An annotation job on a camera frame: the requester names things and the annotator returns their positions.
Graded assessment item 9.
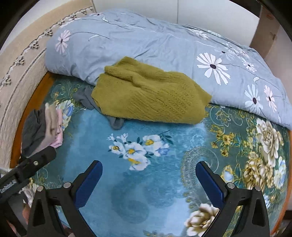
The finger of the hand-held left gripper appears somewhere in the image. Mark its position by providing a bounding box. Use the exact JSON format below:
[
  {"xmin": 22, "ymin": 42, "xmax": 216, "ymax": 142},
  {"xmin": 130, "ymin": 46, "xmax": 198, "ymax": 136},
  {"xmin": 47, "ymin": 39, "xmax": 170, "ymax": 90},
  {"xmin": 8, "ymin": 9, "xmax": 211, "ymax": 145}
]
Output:
[{"xmin": 9, "ymin": 146, "xmax": 57, "ymax": 183}]

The pink folded garment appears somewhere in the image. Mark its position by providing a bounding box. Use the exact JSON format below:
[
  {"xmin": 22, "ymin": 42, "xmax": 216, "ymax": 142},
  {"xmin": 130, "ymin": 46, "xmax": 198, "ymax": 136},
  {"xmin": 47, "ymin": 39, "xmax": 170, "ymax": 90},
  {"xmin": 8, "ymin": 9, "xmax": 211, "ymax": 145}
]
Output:
[{"xmin": 51, "ymin": 109, "xmax": 64, "ymax": 148}]

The blue-grey floral duvet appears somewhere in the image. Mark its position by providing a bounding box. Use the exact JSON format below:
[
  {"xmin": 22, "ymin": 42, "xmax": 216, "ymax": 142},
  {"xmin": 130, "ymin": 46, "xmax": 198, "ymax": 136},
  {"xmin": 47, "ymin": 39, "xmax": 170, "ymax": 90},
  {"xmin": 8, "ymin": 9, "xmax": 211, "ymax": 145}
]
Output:
[{"xmin": 44, "ymin": 9, "xmax": 292, "ymax": 130}]

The olive green knit sweater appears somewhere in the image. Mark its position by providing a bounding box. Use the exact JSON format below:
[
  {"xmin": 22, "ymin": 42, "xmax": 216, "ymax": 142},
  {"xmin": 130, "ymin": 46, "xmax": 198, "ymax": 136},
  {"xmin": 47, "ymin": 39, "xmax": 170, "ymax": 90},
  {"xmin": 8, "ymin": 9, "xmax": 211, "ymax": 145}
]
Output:
[{"xmin": 91, "ymin": 57, "xmax": 212, "ymax": 125}]

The brown wooden board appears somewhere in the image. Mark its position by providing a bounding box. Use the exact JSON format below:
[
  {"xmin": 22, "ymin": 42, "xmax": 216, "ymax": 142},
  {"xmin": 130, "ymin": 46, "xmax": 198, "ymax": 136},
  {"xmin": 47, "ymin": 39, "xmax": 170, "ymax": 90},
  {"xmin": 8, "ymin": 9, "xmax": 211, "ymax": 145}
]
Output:
[{"xmin": 250, "ymin": 5, "xmax": 287, "ymax": 60}]

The teal floral blanket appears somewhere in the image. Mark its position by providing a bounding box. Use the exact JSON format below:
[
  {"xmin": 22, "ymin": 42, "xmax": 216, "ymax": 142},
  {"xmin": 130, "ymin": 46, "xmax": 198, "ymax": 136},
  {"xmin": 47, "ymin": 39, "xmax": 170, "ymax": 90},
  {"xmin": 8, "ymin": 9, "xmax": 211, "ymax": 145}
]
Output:
[{"xmin": 10, "ymin": 73, "xmax": 292, "ymax": 237}]

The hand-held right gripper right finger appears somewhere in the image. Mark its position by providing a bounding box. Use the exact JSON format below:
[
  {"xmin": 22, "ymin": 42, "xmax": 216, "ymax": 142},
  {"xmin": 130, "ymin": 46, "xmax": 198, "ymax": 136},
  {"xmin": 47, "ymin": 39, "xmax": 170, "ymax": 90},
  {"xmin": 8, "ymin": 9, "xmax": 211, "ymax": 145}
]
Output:
[{"xmin": 195, "ymin": 161, "xmax": 271, "ymax": 237}]

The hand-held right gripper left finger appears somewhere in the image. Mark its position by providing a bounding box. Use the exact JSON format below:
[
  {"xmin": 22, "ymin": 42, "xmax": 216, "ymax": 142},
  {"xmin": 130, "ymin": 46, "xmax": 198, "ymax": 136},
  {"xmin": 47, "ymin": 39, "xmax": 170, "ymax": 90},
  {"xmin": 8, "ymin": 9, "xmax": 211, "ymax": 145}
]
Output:
[{"xmin": 27, "ymin": 160, "xmax": 103, "ymax": 237}]

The beige quilted headboard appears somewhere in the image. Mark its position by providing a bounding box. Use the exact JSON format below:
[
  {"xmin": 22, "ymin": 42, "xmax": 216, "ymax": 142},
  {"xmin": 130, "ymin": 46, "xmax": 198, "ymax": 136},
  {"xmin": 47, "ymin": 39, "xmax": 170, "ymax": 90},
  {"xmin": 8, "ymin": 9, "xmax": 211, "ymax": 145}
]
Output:
[{"xmin": 0, "ymin": 6, "xmax": 96, "ymax": 169}]

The dark grey folded garment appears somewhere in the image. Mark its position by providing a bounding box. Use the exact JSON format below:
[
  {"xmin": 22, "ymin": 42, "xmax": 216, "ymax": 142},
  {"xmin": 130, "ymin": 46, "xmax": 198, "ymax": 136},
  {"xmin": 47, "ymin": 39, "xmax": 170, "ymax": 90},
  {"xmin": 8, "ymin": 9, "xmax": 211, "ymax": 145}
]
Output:
[{"xmin": 21, "ymin": 108, "xmax": 49, "ymax": 158}]

